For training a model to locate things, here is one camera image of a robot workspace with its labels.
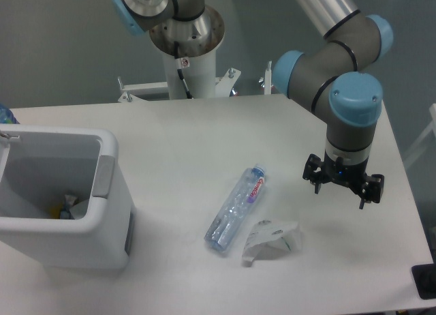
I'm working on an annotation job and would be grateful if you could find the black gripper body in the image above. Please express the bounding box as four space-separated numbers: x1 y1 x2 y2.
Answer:
318 147 370 192

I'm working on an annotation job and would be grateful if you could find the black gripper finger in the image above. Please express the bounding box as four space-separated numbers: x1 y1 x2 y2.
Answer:
359 174 385 209
302 154 324 194

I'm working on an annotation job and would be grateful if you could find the white paper wrapper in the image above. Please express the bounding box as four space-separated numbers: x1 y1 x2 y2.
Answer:
241 220 302 266

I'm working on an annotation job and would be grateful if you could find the clear plastic water bottle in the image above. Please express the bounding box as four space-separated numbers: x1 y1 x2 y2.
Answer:
204 164 266 253

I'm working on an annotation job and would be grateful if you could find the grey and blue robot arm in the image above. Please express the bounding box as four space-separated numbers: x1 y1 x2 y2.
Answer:
112 0 393 204

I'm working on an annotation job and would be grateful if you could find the trash inside can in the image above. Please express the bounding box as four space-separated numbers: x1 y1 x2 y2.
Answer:
48 194 89 220

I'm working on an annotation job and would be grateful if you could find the white plastic trash can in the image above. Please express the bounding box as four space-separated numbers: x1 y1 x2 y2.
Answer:
1 124 134 269

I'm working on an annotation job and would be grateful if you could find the blue bottle behind trash can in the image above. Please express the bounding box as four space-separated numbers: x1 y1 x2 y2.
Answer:
0 104 20 124

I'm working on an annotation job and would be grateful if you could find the black device at table edge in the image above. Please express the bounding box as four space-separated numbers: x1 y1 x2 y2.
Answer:
411 263 435 300

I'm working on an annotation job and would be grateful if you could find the white frame at right edge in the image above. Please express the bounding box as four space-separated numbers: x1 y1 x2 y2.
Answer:
403 104 435 170

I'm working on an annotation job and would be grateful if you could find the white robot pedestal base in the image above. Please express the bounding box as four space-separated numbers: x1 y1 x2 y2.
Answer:
116 6 273 104

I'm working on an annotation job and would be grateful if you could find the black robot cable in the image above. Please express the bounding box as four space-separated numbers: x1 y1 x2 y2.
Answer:
172 40 195 100

